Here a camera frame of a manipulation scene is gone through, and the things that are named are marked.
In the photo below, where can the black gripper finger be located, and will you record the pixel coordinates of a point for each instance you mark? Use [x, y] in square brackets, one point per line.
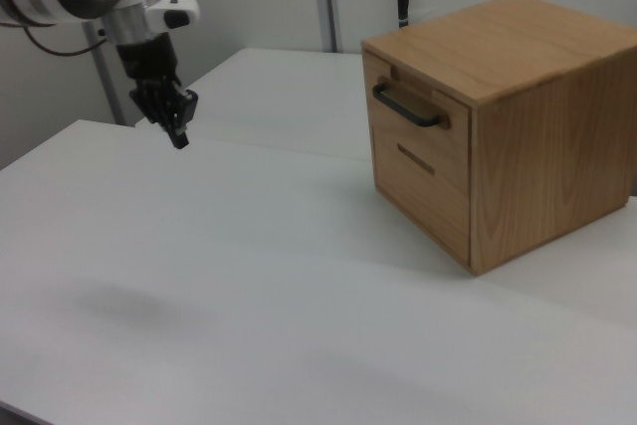
[186, 116]
[151, 101]

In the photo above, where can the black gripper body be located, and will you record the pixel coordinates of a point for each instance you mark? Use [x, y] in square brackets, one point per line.
[149, 59]

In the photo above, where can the wooden drawer cabinet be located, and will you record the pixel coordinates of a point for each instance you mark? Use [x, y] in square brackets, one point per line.
[542, 146]

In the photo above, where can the wooden drawer with slot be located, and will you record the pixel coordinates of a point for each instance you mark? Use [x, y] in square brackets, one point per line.
[423, 196]

